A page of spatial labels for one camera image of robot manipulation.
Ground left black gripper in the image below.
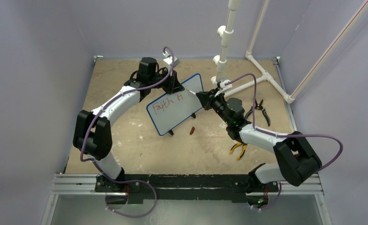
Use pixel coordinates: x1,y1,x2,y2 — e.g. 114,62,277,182
149,68,184,95

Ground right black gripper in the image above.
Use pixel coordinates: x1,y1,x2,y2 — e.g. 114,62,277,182
197,87,232,125

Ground blue framed whiteboard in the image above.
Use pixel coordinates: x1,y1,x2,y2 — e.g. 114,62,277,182
146,73,204,136

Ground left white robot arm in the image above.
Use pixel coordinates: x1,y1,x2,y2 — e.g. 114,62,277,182
73,57,185,192

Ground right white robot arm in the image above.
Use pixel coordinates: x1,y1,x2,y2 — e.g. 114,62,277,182
195,90,322,191

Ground white PVC pipe stand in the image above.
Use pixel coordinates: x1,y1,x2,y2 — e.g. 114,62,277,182
210,0,296,105

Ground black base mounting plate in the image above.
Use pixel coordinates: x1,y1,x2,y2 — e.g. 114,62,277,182
95,174,279,204

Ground white pipe with red stripe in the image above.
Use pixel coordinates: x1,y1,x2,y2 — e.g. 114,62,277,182
287,0,368,103

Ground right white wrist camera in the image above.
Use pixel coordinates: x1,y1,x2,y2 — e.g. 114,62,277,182
215,79,232,97

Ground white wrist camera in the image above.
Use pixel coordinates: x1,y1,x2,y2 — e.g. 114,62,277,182
162,52,180,69
215,79,232,97

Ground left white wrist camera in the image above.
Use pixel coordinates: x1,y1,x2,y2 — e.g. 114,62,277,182
162,52,180,69

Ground black handled pliers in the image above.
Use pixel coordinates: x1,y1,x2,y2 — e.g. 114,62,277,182
245,99,271,127

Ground yellow handled pliers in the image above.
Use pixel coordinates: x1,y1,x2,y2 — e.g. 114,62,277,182
229,142,248,161

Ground aluminium rail frame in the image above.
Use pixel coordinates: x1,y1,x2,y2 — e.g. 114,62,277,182
41,56,332,225

